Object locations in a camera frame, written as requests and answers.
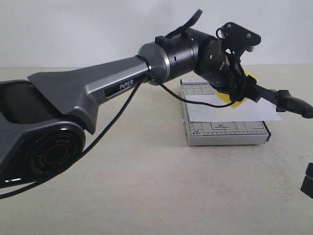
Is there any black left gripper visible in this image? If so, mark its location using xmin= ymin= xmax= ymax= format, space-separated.
xmin=220 ymin=56 xmax=261 ymax=103

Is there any yellow foam cube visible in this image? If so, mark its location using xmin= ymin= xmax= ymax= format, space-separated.
xmin=216 ymin=71 xmax=257 ymax=109

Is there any white paper sheet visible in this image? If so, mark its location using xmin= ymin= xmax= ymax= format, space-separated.
xmin=187 ymin=98 xmax=281 ymax=122

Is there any black cutter blade arm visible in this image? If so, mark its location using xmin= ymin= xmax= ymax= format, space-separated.
xmin=254 ymin=84 xmax=313 ymax=119

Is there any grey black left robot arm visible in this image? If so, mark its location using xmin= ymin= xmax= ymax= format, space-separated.
xmin=0 ymin=23 xmax=261 ymax=188

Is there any grey paper cutter base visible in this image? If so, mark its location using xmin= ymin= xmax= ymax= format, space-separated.
xmin=180 ymin=78 xmax=271 ymax=146

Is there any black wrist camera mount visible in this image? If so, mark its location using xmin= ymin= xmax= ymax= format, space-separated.
xmin=216 ymin=22 xmax=261 ymax=59

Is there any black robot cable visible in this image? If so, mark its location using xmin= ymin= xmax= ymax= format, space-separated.
xmin=0 ymin=9 xmax=239 ymax=199

